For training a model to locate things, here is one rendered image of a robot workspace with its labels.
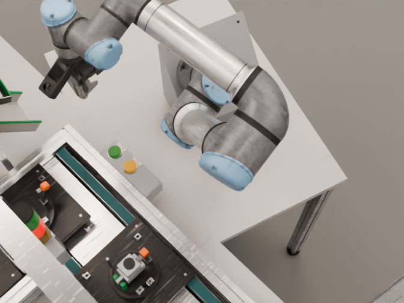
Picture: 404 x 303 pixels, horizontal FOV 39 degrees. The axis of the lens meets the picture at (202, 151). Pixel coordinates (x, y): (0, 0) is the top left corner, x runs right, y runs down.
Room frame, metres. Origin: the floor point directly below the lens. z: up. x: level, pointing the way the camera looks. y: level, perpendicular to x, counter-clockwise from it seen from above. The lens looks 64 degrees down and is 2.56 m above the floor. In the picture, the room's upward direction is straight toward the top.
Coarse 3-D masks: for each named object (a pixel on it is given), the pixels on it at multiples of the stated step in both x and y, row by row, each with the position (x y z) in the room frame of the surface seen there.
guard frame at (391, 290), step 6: (402, 276) 0.20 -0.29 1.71; (396, 282) 0.20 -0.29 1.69; (402, 282) 0.18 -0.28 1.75; (390, 288) 0.19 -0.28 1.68; (396, 288) 0.18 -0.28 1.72; (402, 288) 0.18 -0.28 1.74; (378, 294) 0.21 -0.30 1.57; (384, 294) 0.19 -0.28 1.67; (390, 294) 0.18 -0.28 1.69; (396, 294) 0.18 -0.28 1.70; (402, 294) 0.18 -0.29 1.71; (372, 300) 0.20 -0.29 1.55; (378, 300) 0.18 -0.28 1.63; (384, 300) 0.18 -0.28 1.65; (390, 300) 0.18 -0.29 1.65; (396, 300) 0.18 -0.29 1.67; (402, 300) 0.17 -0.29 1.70
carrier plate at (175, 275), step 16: (144, 224) 0.54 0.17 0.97; (112, 240) 0.49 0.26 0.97; (128, 240) 0.49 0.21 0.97; (144, 240) 0.49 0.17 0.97; (160, 240) 0.49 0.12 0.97; (96, 256) 0.44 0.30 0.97; (112, 256) 0.44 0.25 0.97; (160, 256) 0.44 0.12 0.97; (176, 256) 0.44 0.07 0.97; (80, 272) 0.40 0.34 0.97; (96, 272) 0.40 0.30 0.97; (160, 272) 0.40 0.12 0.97; (176, 272) 0.40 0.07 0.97; (192, 272) 0.40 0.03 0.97; (96, 288) 0.36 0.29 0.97; (160, 288) 0.35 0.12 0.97; (176, 288) 0.35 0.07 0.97
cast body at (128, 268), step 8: (128, 256) 0.41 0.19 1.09; (136, 256) 0.42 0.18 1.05; (120, 264) 0.39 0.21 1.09; (128, 264) 0.39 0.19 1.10; (136, 264) 0.39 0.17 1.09; (144, 264) 0.40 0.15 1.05; (120, 272) 0.38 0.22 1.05; (128, 272) 0.37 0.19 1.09; (136, 272) 0.38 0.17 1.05; (120, 280) 0.36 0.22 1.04; (128, 280) 0.36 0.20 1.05
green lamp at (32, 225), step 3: (36, 213) 0.42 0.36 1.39; (33, 216) 0.41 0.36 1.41; (36, 216) 0.41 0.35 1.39; (33, 219) 0.40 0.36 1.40; (36, 219) 0.41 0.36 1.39; (39, 219) 0.42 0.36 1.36; (30, 222) 0.40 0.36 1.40; (33, 222) 0.40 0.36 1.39; (36, 222) 0.40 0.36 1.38; (39, 222) 0.41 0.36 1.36; (27, 225) 0.39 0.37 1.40; (30, 225) 0.39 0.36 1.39; (33, 225) 0.40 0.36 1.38; (36, 225) 0.40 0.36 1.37; (30, 228) 0.39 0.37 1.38; (33, 228) 0.39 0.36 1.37
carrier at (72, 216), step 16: (32, 176) 0.69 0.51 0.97; (48, 176) 0.69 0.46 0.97; (16, 192) 0.64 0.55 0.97; (32, 192) 0.63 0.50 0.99; (48, 192) 0.64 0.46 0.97; (64, 192) 0.64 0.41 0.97; (48, 208) 0.58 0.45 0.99; (64, 208) 0.59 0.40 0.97; (80, 208) 0.59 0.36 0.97; (48, 224) 0.53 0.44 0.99; (64, 224) 0.54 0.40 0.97; (80, 224) 0.54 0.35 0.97; (64, 240) 0.50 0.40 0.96
